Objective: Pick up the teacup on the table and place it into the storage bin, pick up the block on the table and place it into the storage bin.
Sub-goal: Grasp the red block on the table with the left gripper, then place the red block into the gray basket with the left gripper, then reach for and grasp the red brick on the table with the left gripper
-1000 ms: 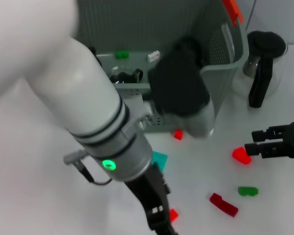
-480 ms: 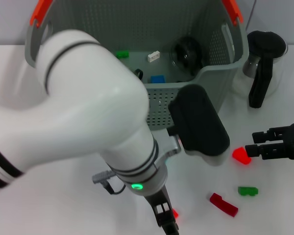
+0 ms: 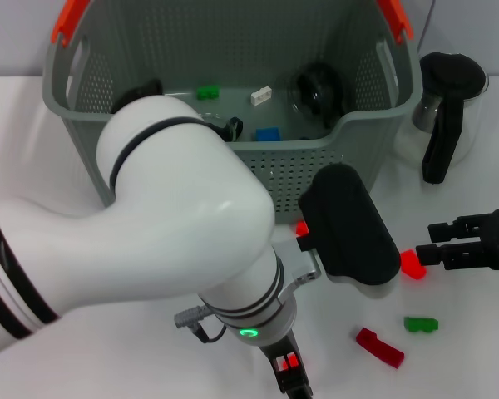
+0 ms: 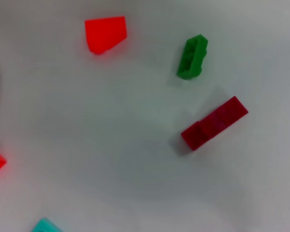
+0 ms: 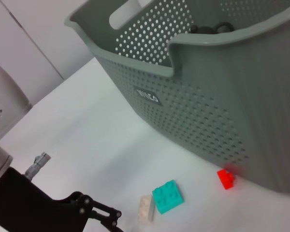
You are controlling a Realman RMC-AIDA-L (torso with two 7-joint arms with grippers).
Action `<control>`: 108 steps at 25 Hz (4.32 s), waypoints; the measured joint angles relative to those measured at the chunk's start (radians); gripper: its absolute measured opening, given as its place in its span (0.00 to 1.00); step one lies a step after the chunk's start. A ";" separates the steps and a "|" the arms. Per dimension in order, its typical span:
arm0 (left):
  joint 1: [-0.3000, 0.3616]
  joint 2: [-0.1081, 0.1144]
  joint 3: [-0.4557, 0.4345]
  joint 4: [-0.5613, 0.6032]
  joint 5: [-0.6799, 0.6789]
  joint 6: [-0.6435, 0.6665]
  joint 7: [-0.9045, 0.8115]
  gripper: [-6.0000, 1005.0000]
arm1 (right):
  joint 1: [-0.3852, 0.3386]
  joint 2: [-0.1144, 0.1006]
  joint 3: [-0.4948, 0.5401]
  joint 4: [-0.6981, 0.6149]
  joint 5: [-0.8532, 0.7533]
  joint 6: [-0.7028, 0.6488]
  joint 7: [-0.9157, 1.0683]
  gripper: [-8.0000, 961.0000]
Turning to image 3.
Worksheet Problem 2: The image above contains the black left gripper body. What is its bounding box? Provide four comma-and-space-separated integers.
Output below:
258, 328, 308, 390

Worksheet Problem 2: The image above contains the red sloped toy brick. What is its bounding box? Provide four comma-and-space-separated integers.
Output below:
399, 249, 428, 281

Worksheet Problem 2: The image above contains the green car shaped toy brick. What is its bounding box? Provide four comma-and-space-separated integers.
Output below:
403, 316, 440, 335

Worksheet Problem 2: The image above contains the dark red curved toy brick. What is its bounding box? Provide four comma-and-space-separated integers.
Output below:
355, 327, 405, 369

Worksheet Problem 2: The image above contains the blue toy brick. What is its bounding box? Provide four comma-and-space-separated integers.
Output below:
255, 126, 282, 143

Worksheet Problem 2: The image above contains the white long toy brick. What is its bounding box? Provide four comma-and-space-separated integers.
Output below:
249, 86, 274, 107

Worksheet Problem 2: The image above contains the small green toy brick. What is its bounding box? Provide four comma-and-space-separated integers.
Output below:
195, 85, 221, 101

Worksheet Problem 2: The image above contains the grey perforated plastic storage bin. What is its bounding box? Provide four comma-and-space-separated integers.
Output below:
42, 0, 421, 228

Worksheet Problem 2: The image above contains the black clay teapot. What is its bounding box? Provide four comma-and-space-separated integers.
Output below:
114, 78, 165, 114

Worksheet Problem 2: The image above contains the left arm cable with connector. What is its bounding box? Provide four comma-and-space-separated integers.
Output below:
173, 303, 229, 345

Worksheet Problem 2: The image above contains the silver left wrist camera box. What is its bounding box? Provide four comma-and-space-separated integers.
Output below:
297, 163, 402, 301

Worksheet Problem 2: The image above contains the glass teapot with black handle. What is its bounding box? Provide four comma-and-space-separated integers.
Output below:
393, 50, 491, 185

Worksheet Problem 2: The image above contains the thin grey background cable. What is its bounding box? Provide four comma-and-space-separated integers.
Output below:
417, 0, 437, 53

